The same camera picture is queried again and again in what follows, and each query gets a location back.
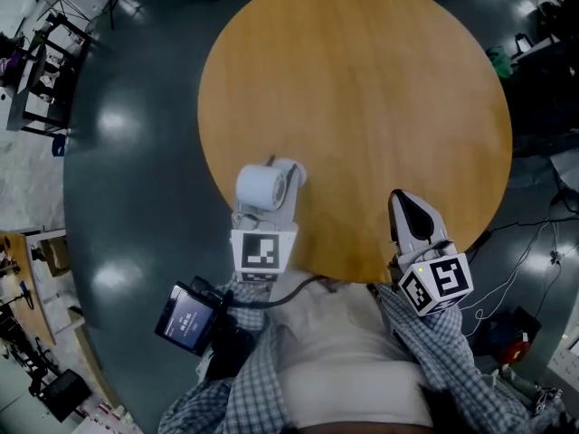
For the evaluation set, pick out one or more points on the black tripod stand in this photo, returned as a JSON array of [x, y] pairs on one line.
[[111, 2]]

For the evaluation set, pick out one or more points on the green bag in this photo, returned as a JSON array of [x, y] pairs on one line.
[[500, 61]]

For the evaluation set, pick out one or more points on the black device with screen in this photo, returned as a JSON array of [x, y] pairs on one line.
[[185, 321]]

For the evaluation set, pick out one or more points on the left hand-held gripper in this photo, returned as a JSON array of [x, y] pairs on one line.
[[260, 251]]

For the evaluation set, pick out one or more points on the long wooden desk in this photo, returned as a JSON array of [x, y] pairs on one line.
[[27, 296]]

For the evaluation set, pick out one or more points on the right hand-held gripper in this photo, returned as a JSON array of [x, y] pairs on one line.
[[441, 280]]

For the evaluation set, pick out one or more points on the person's checked shirt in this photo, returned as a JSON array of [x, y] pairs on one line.
[[448, 360]]

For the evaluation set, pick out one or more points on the black stand equipment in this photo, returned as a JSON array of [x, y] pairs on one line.
[[27, 351]]

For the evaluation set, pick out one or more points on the person's white top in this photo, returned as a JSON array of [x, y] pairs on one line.
[[344, 360]]

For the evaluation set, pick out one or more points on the black box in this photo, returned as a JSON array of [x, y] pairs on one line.
[[68, 396]]

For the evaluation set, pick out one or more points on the black waist pouch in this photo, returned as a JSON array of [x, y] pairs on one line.
[[230, 355]]

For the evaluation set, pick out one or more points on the black metal-frame table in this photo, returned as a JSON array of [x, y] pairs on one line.
[[40, 88]]

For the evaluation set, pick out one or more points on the small blue bin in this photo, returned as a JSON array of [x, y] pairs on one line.
[[59, 145]]

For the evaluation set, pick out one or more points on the cardboard box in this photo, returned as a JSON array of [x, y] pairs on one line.
[[56, 256]]

